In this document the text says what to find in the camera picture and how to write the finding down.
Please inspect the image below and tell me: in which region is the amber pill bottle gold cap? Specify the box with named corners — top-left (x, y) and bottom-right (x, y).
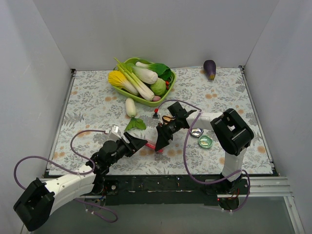
top-left (162, 116), bottom-right (175, 124)

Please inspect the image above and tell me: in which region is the red rectangular pill box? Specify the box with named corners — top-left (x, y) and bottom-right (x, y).
top-left (145, 139), bottom-right (163, 153)

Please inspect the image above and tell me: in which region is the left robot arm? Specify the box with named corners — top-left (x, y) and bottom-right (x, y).
top-left (13, 132), bottom-right (147, 232)

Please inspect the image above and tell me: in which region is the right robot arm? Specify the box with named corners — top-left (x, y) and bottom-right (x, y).
top-left (155, 99), bottom-right (254, 194)

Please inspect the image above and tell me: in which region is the green plastic vegetable basket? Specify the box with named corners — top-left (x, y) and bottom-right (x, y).
top-left (108, 58), bottom-right (176, 107)

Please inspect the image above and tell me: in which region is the pink toy onion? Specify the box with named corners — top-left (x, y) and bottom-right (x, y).
top-left (152, 96), bottom-right (161, 102)

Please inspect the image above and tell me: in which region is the white toy radish with leaves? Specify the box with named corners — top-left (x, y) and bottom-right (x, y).
top-left (125, 97), bottom-right (146, 131)

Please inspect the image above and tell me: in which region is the green round pill case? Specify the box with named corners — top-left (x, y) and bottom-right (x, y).
top-left (198, 135), bottom-right (213, 149)

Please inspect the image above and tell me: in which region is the green toy cabbage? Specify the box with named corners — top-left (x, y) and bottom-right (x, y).
top-left (150, 78), bottom-right (166, 96)

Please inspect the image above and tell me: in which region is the white toy celery stalk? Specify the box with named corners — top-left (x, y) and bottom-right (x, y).
top-left (114, 58), bottom-right (155, 101)

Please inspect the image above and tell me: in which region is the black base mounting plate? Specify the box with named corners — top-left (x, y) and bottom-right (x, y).
top-left (43, 170), bottom-right (280, 208)

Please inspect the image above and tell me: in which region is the floral patterned table mat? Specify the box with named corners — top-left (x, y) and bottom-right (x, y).
top-left (48, 68), bottom-right (273, 176)

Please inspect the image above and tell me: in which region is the green toy bok choy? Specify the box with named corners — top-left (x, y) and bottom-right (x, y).
top-left (136, 61), bottom-right (172, 81)

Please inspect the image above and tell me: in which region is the yellow toy napa cabbage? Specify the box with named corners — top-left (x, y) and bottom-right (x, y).
top-left (108, 71), bottom-right (138, 96)

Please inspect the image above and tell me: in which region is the purple toy eggplant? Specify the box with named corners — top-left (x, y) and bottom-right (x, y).
top-left (203, 60), bottom-right (216, 80)

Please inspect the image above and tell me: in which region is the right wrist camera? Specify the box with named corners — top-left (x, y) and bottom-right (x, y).
top-left (152, 108), bottom-right (160, 119)

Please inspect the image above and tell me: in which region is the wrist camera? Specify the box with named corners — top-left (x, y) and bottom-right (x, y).
top-left (152, 108), bottom-right (160, 119)
top-left (104, 125), bottom-right (120, 141)

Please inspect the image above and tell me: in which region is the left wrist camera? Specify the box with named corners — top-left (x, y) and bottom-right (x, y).
top-left (104, 125), bottom-right (120, 141)

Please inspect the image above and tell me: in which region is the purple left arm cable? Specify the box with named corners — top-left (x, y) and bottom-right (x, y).
top-left (13, 129), bottom-right (119, 223)

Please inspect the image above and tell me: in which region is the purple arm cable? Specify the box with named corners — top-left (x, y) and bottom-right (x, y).
top-left (13, 129), bottom-right (119, 223)
top-left (157, 99), bottom-right (251, 212)

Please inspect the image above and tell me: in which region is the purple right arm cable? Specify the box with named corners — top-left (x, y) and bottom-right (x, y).
top-left (157, 99), bottom-right (251, 212)

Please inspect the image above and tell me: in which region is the aluminium frame rail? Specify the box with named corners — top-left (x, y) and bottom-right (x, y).
top-left (218, 176), bottom-right (305, 234)

